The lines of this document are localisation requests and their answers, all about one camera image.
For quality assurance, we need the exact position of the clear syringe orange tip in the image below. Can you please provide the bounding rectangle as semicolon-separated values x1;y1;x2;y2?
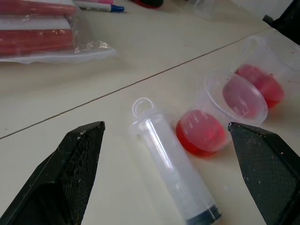
128;97;222;225

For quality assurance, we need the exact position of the black bundle with red trim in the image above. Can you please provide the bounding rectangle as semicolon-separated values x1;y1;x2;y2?
130;0;164;9

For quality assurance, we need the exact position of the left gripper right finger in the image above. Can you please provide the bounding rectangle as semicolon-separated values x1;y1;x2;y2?
227;121;300;225

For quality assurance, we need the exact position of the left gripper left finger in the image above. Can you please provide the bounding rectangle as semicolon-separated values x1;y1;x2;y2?
0;121;106;225

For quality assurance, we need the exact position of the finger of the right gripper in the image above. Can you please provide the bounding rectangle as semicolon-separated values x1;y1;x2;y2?
262;0;300;46

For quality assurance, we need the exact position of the red white boxed book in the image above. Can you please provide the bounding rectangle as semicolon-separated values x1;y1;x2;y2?
0;15;75;57

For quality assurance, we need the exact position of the large beaker red liquid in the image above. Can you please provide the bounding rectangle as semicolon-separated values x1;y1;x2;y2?
230;35;297;109

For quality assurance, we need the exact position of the clear plastic bag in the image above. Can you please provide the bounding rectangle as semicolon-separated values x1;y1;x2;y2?
0;0;118;66

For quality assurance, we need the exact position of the empty clear plastic beaker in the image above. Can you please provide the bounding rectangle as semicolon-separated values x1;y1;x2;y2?
193;0;233;20

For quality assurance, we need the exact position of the small beaker red liquid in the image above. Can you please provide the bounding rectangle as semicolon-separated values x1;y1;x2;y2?
175;69;269;157

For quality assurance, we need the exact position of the blue capped whiteboard marker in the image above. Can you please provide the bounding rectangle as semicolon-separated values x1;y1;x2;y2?
75;0;126;13

